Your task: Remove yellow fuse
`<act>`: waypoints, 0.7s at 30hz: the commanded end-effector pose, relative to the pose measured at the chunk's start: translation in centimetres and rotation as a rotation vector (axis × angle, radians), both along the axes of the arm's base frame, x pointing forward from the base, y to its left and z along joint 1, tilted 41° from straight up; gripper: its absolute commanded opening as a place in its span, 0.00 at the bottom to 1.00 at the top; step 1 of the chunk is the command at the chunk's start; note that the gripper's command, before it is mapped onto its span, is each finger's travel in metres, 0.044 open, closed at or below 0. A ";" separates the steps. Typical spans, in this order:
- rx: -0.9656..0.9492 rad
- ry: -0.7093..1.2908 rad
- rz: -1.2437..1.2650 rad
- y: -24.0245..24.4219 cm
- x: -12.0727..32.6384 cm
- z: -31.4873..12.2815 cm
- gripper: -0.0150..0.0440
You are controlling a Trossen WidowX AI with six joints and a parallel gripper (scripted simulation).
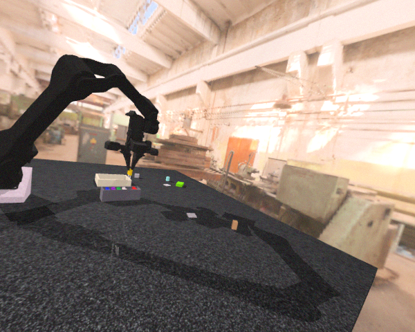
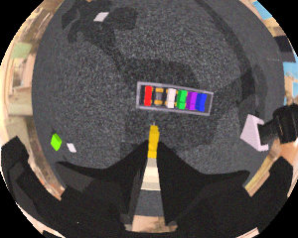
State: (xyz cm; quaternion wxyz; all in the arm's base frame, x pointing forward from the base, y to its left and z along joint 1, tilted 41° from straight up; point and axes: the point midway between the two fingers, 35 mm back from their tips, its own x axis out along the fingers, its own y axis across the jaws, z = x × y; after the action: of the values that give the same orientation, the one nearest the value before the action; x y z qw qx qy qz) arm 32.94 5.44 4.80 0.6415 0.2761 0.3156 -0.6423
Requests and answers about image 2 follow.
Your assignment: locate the lime green rectangular block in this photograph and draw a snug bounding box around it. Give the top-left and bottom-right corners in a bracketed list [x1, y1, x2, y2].
[51, 134, 62, 150]

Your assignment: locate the cream rectangular tray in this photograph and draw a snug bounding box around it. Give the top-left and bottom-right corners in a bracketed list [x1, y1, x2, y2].
[141, 159, 161, 190]

